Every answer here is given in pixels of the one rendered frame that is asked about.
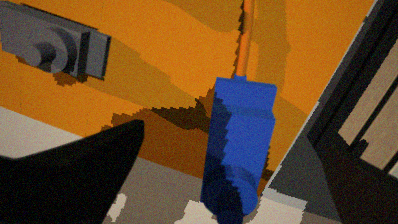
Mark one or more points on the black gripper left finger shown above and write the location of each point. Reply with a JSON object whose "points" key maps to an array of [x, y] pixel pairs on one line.
{"points": [[75, 183]]}

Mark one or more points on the orange flat panel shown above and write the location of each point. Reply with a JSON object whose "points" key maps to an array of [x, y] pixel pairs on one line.
{"points": [[85, 66]]}

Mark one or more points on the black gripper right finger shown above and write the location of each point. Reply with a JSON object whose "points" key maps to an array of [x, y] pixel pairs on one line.
{"points": [[362, 193]]}

